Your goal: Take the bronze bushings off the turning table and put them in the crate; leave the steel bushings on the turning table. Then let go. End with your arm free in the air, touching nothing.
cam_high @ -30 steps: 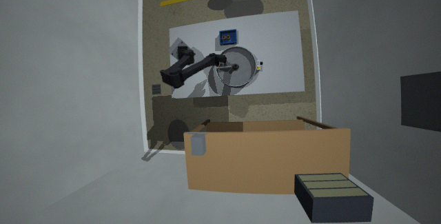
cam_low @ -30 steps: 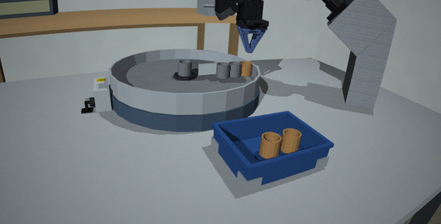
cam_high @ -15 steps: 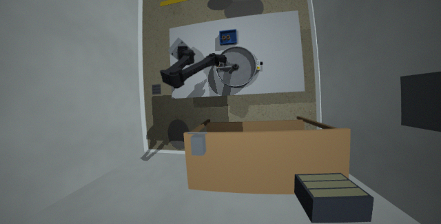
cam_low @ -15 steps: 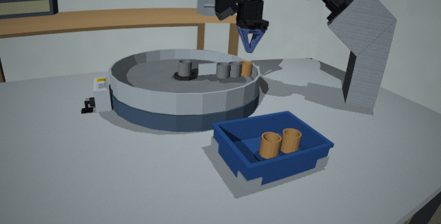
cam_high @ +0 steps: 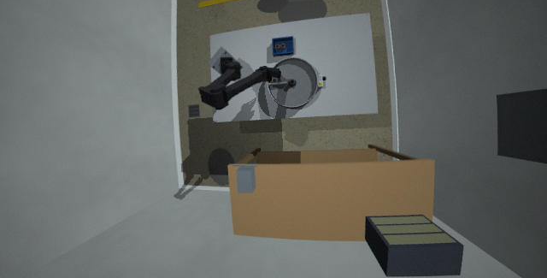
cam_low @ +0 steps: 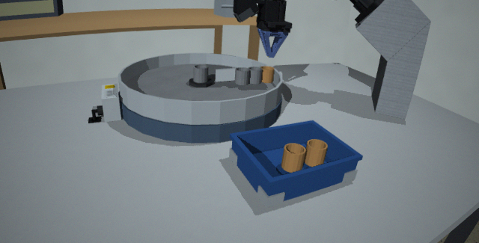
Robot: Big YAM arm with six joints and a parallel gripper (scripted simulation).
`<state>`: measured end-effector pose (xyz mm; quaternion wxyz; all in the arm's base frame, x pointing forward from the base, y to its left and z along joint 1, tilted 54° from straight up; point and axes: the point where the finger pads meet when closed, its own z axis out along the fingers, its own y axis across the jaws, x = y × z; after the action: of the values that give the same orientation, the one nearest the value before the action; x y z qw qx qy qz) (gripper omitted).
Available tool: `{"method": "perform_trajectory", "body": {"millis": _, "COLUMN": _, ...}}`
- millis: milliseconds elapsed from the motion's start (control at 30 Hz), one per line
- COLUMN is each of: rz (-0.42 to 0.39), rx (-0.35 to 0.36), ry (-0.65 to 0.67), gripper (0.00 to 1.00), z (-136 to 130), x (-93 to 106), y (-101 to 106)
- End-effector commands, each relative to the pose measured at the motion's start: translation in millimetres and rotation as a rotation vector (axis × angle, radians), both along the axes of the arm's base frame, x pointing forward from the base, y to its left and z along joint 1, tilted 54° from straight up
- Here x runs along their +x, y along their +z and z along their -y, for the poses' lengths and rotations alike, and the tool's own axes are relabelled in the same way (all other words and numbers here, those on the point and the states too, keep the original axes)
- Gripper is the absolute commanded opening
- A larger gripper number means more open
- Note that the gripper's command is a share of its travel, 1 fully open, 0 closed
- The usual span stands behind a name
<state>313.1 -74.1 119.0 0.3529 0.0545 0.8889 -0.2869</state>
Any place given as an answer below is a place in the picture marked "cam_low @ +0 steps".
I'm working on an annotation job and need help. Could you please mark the bronze bushing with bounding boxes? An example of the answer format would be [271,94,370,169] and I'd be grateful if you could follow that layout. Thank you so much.
[304,139,328,167]
[281,143,306,173]
[260,66,274,83]

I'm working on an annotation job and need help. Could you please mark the grey metal ring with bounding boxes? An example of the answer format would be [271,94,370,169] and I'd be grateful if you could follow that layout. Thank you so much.
[235,67,250,85]
[249,67,262,84]
[193,65,208,83]

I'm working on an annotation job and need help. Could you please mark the blue crate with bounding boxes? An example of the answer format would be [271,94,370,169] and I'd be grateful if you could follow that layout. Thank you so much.
[229,120,363,208]

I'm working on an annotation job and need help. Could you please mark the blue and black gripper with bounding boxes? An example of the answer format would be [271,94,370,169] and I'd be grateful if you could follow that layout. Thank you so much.
[256,0,292,58]

